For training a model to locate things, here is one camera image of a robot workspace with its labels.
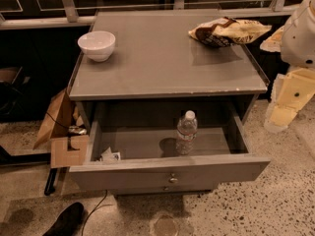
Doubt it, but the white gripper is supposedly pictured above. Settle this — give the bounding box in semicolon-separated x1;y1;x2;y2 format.
260;27;315;133

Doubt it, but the clear plastic water bottle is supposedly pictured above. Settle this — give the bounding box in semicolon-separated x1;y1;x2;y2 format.
176;110;198;155

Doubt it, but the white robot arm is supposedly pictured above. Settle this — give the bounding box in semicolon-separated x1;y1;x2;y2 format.
260;0;315;133

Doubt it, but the brass drawer knob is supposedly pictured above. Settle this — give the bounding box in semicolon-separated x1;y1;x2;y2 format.
168;173;178;184

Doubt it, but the open grey top drawer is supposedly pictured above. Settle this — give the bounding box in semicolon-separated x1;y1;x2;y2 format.
70;102;270;195

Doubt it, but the brown yellow snack bag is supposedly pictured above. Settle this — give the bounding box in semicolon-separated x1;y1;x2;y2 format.
188;17;272;48

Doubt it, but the grey wooden nightstand cabinet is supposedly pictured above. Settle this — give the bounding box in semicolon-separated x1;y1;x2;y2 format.
66;10;271;197

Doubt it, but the white ceramic bowl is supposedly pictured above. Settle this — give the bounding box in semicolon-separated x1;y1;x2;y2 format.
78;30;116;62

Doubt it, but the crumpled white paper scrap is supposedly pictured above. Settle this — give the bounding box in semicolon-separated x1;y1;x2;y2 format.
98;147;121;162

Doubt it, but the brown cardboard box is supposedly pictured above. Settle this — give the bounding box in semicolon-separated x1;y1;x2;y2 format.
33;88;89;168

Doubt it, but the white metal window railing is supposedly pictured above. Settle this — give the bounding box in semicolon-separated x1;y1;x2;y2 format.
0;0;315;31

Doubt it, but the black bar on floor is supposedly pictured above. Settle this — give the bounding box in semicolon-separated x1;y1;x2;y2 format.
44;168;57;196

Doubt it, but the black shoe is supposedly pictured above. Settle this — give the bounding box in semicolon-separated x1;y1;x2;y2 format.
42;202;84;236

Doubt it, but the black cable on floor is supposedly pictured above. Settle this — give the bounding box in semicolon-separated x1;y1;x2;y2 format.
80;190;109;236

